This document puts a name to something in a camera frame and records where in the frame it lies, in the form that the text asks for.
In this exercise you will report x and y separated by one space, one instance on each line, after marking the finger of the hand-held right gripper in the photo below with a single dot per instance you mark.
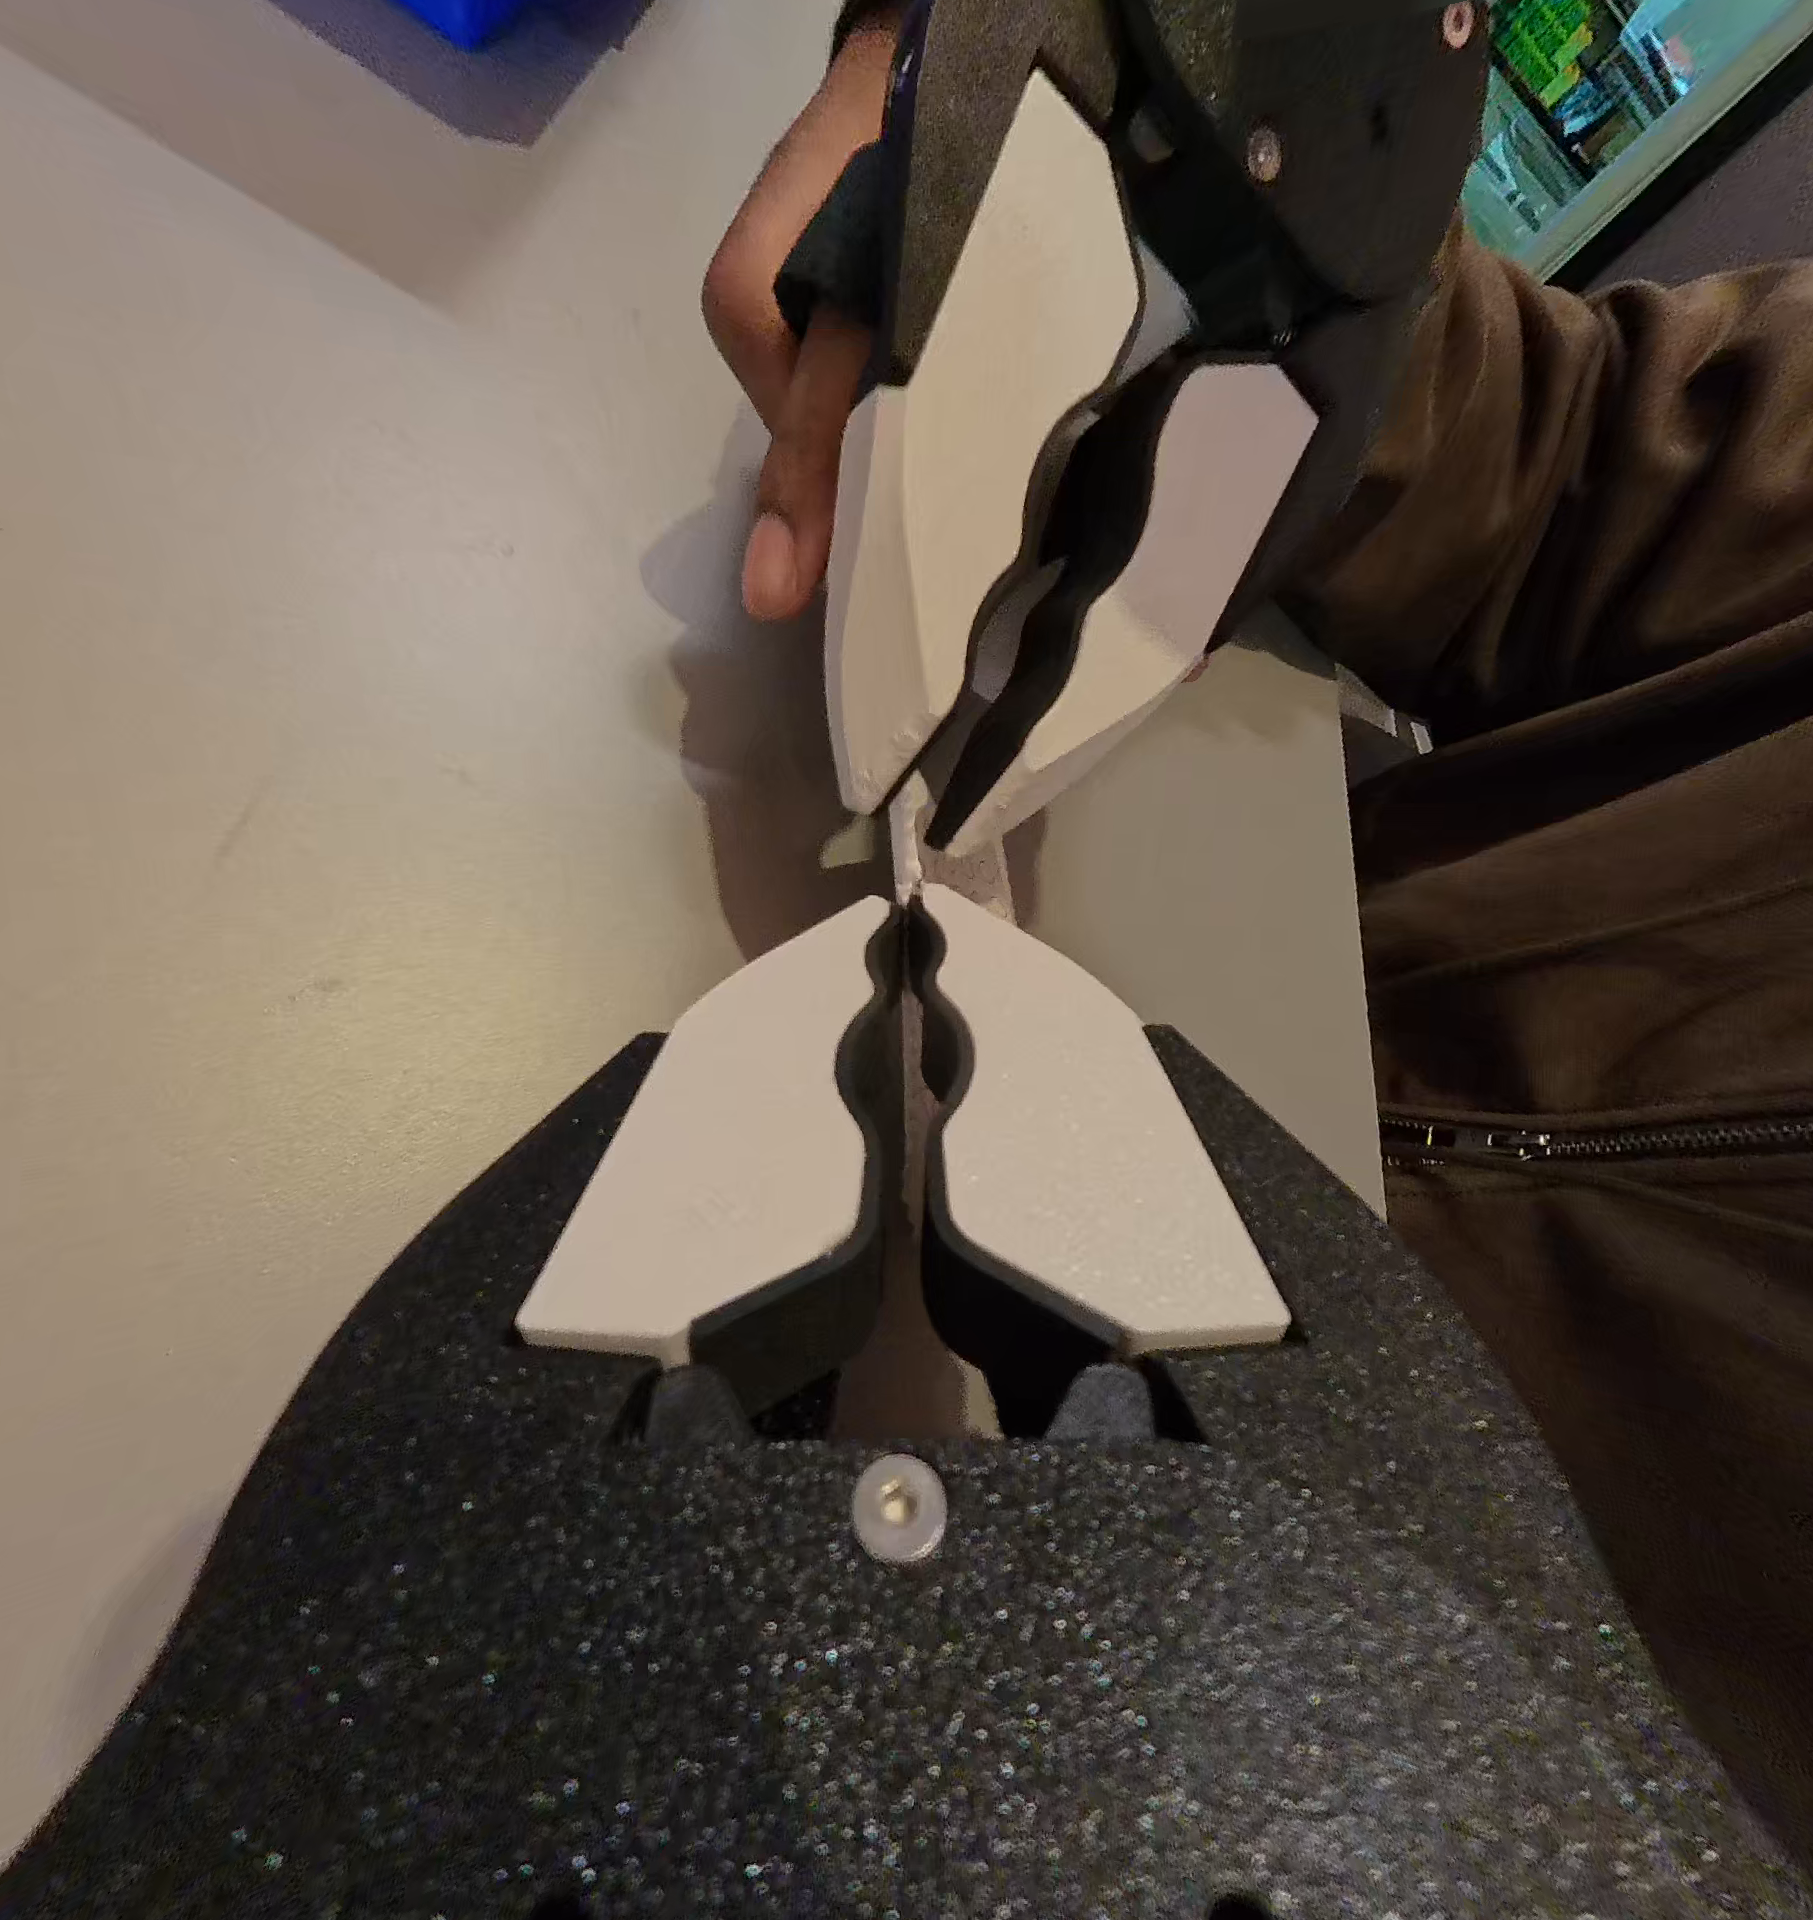
1221 510
1013 330

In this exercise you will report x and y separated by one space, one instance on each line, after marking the person's right forearm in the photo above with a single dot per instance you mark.
1596 449

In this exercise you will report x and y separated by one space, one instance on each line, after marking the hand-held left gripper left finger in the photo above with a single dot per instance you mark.
695 1186

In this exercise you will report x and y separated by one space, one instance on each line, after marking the grey desk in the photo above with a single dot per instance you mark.
323 751

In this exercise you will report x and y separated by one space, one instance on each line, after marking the blue plastic bin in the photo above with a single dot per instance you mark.
471 18

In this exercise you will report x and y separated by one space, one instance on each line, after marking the person's brown jacket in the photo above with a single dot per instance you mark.
1596 1352

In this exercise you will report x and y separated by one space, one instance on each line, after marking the small white paper bag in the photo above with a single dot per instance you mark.
908 864

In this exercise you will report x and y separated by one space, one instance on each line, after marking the person's right hand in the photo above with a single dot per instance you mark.
801 496

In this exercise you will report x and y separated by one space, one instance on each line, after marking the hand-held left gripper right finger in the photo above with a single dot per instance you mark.
1103 1186

